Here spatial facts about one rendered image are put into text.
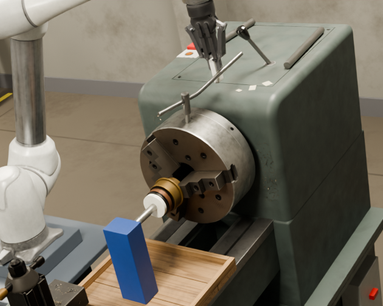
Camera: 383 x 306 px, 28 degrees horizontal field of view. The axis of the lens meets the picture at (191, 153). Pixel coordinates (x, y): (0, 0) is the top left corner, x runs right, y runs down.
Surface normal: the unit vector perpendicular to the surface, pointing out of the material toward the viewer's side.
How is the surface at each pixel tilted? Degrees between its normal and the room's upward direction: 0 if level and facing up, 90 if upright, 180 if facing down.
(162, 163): 51
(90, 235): 0
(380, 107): 90
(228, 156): 63
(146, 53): 90
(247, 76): 0
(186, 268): 0
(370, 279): 90
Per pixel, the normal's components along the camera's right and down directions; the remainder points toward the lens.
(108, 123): -0.18, -0.87
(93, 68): -0.50, 0.49
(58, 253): 0.85, 0.10
